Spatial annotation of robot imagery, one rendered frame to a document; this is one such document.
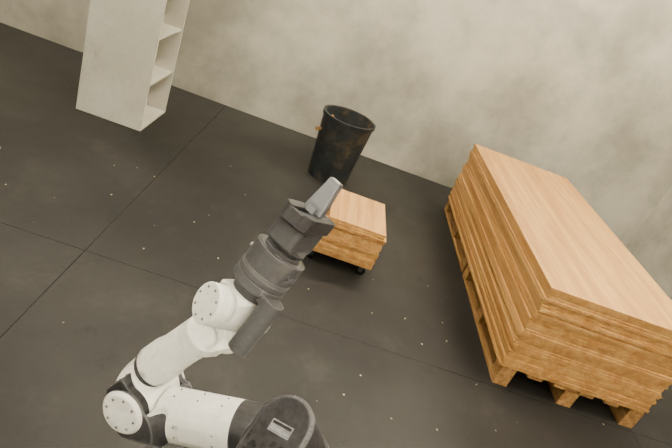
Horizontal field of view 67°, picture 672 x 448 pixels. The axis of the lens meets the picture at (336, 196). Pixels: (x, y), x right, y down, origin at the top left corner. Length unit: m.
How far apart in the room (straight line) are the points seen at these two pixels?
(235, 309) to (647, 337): 3.09
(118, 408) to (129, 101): 4.01
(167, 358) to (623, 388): 3.28
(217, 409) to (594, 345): 2.88
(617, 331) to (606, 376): 0.35
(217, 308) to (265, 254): 0.10
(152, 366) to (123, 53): 3.97
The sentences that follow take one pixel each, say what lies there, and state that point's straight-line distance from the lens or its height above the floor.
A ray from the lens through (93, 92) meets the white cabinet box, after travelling 4.94.
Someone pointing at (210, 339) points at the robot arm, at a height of 1.40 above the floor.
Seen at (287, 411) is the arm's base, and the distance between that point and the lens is 0.86.
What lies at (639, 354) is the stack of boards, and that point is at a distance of 3.70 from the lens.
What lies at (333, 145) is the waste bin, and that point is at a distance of 4.76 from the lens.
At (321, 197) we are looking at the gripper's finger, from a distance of 0.77.
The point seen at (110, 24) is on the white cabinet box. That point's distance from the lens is 4.73.
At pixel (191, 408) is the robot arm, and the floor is 1.30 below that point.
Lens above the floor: 2.03
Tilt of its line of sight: 25 degrees down
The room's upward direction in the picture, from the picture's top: 22 degrees clockwise
